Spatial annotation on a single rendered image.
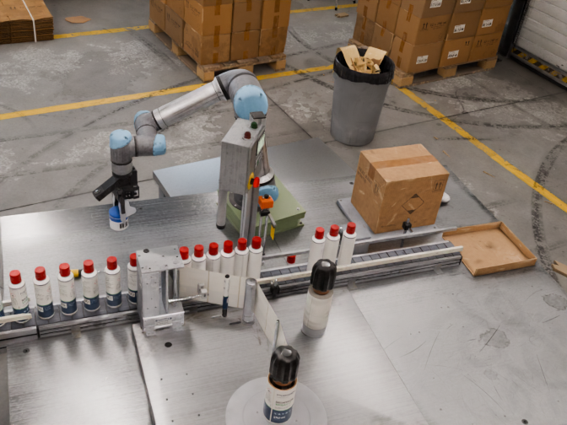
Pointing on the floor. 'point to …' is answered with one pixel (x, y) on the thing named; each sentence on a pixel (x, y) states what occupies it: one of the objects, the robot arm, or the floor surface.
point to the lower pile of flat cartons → (24, 21)
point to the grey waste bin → (356, 110)
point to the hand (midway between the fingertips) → (118, 215)
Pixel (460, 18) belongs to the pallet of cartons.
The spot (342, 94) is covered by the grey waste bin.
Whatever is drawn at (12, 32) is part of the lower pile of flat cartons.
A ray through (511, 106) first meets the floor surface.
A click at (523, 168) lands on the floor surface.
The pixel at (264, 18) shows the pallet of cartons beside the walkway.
